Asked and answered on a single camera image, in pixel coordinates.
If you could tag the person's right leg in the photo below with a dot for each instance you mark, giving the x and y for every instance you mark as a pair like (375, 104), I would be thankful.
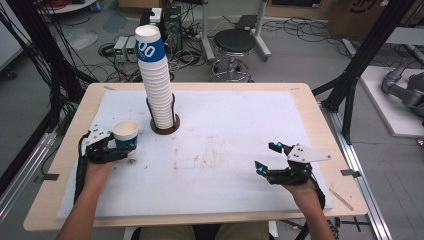
(241, 231)

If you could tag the white metal stand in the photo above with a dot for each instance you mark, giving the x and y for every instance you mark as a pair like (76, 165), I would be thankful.
(207, 43)

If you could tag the cardboard box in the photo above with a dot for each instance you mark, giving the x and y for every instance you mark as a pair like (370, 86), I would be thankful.
(346, 20)

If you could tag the aluminium rail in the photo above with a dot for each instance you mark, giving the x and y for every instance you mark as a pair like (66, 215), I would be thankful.
(370, 200)
(26, 173)

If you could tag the person's right hand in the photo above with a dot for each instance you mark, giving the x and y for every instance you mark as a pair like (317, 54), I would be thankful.
(300, 195)

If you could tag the grey power supply unit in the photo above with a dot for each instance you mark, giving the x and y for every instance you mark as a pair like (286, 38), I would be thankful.
(131, 48)
(120, 46)

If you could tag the black computer tower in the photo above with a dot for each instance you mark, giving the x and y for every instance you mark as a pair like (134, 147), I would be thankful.
(173, 33)

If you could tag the black round stool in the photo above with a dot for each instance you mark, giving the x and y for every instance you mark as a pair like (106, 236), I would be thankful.
(234, 40)

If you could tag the person's left hand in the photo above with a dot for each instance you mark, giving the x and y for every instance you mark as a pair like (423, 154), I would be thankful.
(98, 175)

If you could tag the stack of paper cups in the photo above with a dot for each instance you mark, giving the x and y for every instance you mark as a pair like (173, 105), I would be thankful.
(156, 86)

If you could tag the white platform board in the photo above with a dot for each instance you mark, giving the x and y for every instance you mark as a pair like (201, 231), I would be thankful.
(393, 121)

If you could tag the black frame strut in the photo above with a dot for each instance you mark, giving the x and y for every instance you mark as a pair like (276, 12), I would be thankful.
(366, 50)

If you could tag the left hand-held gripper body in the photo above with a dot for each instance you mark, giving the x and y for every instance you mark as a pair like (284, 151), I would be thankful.
(95, 137)

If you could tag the person's leg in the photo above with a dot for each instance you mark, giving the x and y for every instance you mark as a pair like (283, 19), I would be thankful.
(241, 231)
(166, 233)

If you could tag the black flat device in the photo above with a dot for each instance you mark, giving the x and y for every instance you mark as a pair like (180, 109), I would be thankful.
(246, 22)

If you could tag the thin wooden stick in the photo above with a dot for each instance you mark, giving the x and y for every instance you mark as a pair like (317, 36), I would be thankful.
(342, 200)

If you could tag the blue white paper cup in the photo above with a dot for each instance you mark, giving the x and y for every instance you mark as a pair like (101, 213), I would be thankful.
(125, 131)

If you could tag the black tape piece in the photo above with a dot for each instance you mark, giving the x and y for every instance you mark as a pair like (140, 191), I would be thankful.
(350, 173)
(50, 177)

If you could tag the white round table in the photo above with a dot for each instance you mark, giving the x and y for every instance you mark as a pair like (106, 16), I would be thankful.
(76, 6)

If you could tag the person's left leg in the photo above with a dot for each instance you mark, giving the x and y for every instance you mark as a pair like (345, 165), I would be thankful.
(166, 233)

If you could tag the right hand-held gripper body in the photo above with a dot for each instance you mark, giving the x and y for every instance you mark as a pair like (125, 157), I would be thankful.
(306, 153)

